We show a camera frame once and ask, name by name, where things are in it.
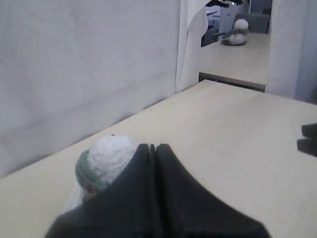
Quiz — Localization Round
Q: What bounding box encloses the grey background office equipment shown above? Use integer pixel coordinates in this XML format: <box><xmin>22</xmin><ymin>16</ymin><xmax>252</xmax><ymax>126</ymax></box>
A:
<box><xmin>201</xmin><ymin>0</ymin><xmax>270</xmax><ymax>47</ymax></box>

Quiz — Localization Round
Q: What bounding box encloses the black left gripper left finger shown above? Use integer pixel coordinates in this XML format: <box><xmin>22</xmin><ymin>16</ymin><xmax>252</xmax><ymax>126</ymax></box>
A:
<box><xmin>45</xmin><ymin>144</ymin><xmax>156</xmax><ymax>238</ymax></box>

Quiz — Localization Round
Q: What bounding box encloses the green knitted scarf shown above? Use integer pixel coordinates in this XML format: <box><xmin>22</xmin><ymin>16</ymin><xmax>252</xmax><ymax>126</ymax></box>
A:
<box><xmin>75</xmin><ymin>150</ymin><xmax>108</xmax><ymax>194</ymax></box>

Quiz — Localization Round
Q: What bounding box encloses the white backdrop curtain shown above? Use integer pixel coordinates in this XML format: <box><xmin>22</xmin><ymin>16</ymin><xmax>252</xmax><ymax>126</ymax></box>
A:
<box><xmin>0</xmin><ymin>0</ymin><xmax>207</xmax><ymax>176</ymax></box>

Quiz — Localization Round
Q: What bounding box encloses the white rectangular plastic tray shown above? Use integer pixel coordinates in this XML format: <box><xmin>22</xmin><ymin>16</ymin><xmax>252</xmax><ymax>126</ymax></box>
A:
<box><xmin>64</xmin><ymin>183</ymin><xmax>85</xmax><ymax>212</ymax></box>

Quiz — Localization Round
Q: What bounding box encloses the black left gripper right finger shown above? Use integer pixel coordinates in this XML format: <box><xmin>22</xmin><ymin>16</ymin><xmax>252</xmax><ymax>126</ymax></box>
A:
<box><xmin>156</xmin><ymin>144</ymin><xmax>270</xmax><ymax>238</ymax></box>

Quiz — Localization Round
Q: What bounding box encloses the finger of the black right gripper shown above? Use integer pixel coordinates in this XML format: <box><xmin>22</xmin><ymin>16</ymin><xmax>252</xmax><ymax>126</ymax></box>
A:
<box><xmin>301</xmin><ymin>123</ymin><xmax>317</xmax><ymax>137</ymax></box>
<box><xmin>297</xmin><ymin>139</ymin><xmax>317</xmax><ymax>157</ymax></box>

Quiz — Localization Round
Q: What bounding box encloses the white plush snowman toy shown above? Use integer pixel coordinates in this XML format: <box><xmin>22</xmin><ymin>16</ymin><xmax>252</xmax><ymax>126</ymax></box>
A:
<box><xmin>83</xmin><ymin>134</ymin><xmax>138</xmax><ymax>201</ymax></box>

